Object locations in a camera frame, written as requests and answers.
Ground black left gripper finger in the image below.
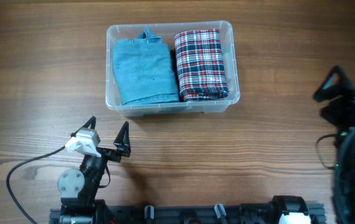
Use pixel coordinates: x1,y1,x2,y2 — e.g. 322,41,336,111
113,121,131,157
70,116,97,137

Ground blue denim jeans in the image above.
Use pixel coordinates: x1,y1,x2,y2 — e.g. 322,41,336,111
112,28,179,105

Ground red blue plaid cloth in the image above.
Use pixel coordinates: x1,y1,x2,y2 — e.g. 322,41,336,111
174,29,229,102

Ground black cloth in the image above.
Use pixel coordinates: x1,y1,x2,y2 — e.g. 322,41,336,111
170,49,182,102

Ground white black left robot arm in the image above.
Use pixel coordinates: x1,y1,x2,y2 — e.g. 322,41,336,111
49,116,131,224

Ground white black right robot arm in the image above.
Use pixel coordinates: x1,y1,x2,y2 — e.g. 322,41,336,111
313,65,355,223

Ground clear plastic storage container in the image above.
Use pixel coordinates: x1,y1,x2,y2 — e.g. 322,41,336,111
105,21,240,117

